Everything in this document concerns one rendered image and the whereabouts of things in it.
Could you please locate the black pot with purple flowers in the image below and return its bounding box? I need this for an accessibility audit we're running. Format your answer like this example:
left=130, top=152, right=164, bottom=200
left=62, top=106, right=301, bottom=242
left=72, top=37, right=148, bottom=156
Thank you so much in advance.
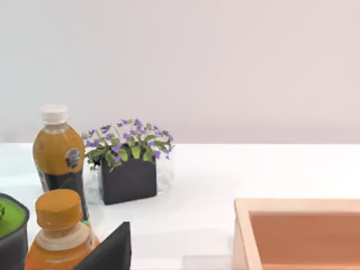
left=82, top=118, right=175, bottom=206

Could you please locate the amber bottle with white cap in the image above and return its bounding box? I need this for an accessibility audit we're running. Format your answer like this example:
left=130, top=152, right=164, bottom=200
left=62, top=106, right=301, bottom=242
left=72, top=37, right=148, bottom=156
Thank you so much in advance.
left=32, top=104, right=91, bottom=223

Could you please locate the dark pot with green moss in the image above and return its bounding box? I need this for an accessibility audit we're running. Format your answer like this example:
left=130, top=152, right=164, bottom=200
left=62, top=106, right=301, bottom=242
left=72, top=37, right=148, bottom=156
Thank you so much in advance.
left=0, top=192, right=30, bottom=270

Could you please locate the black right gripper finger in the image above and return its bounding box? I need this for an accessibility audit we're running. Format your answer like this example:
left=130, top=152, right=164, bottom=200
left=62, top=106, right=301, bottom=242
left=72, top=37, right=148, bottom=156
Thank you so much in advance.
left=73, top=221, right=132, bottom=270

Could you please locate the orange bottle with orange cap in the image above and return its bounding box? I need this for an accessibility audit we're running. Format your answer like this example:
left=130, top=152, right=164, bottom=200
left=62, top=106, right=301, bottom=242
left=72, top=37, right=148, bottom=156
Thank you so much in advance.
left=24, top=188, right=101, bottom=270

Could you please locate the shallow salmon-coloured box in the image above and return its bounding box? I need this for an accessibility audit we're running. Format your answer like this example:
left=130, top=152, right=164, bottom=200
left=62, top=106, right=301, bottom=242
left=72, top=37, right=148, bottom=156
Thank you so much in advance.
left=232, top=197, right=360, bottom=270

